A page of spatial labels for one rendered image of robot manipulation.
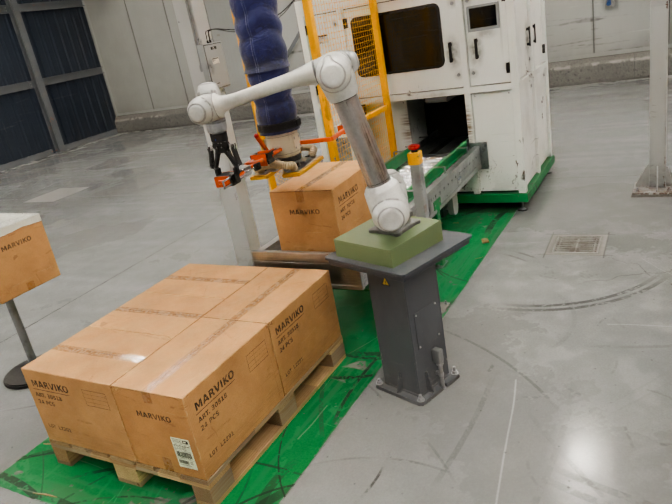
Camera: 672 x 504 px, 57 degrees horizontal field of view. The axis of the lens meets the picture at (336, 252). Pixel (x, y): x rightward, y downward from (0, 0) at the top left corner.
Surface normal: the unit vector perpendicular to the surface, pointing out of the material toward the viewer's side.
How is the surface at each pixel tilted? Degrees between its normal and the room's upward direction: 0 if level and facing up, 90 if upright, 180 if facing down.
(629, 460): 0
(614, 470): 0
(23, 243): 90
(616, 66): 90
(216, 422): 90
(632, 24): 90
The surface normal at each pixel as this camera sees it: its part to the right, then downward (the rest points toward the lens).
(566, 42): -0.44, 0.39
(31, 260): 0.86, 0.04
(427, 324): 0.68, 0.15
